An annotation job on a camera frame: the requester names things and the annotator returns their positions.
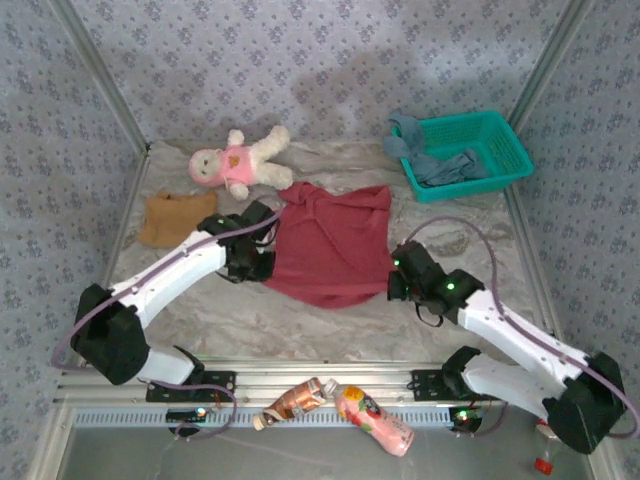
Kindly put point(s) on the tan tank top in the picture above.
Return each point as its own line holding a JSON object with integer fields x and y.
{"x": 175, "y": 220}

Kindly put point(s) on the red tank top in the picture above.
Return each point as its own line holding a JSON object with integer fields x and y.
{"x": 330, "y": 250}

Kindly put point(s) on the blue tank top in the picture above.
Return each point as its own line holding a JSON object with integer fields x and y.
{"x": 440, "y": 170}

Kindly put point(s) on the teal plastic basket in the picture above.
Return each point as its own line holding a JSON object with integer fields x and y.
{"x": 500, "y": 145}

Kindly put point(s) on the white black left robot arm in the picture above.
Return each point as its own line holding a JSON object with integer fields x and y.
{"x": 175, "y": 280}

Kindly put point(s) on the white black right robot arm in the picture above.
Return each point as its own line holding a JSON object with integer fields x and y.
{"x": 520, "y": 335}

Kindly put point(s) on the white plush doll pink outfit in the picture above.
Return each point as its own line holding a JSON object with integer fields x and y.
{"x": 240, "y": 162}

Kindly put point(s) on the pink drink bottle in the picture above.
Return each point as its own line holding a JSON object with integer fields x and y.
{"x": 372, "y": 417}

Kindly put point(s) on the brown drink bottle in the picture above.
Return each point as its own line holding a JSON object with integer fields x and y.
{"x": 295, "y": 400}

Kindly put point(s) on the clear cola bottle red label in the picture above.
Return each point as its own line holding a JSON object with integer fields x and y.
{"x": 544, "y": 465}

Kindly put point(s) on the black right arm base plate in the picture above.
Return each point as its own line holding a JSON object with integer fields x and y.
{"x": 425, "y": 385}

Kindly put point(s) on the aluminium frame cross rail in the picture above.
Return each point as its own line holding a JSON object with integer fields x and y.
{"x": 370, "y": 372}

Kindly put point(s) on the aluminium side rail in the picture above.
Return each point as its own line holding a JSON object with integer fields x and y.
{"x": 139, "y": 175}
{"x": 525, "y": 225}

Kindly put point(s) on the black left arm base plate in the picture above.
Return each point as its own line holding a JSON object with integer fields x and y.
{"x": 220, "y": 382}

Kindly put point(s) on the aluminium frame post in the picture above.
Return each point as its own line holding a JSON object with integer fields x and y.
{"x": 104, "y": 75}
{"x": 541, "y": 75}

